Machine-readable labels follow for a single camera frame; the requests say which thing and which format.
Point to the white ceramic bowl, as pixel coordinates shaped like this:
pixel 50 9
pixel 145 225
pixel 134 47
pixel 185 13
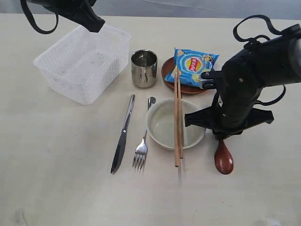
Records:
pixel 160 126

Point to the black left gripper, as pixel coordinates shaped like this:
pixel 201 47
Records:
pixel 78 11

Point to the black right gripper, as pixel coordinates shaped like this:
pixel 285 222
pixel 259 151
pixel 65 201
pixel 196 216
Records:
pixel 205 118

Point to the black metal cup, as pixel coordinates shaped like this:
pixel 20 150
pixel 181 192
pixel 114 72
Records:
pixel 144 68

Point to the silver metal fork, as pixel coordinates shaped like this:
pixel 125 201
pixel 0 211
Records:
pixel 140 154

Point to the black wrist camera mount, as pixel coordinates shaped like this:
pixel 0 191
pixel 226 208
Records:
pixel 209 80

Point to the blue potato chips bag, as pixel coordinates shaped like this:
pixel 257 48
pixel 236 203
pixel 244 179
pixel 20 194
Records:
pixel 192 64

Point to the white woven plastic basket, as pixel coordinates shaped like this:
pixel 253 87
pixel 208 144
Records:
pixel 82 64

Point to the brown wooden plate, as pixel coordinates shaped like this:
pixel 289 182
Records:
pixel 166 68

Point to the brown wooden spoon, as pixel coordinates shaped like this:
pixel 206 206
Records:
pixel 223 159

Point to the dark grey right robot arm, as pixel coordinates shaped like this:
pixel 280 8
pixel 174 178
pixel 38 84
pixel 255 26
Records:
pixel 242 78

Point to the brown wooden chopstick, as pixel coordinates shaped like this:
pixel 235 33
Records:
pixel 176 149
pixel 181 142

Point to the silver table knife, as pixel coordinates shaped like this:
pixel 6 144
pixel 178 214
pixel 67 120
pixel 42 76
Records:
pixel 119 153

